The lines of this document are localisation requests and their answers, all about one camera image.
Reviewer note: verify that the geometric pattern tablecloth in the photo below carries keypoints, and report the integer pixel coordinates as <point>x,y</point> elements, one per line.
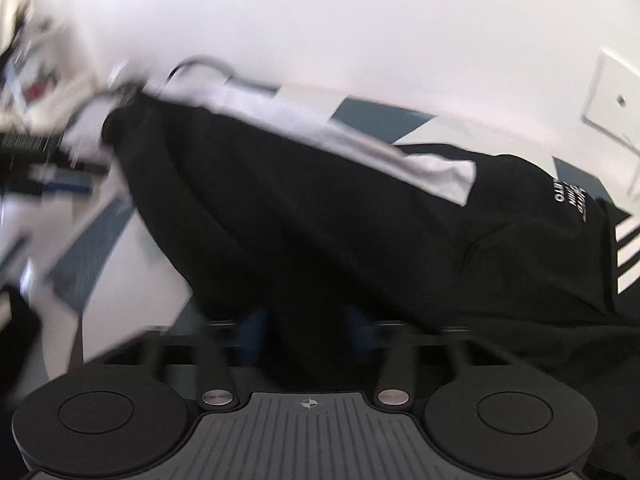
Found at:
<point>93,276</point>

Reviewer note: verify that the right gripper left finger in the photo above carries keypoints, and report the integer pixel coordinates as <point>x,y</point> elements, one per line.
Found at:
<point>226,358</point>

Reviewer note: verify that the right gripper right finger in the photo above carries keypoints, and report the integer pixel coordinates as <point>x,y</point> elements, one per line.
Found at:
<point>385,358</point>

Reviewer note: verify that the black hooded sweatshirt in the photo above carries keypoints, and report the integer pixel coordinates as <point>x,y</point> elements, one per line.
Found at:
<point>261,208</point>

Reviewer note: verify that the white wall socket panel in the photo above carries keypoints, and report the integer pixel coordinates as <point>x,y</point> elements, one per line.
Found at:
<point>612,105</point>

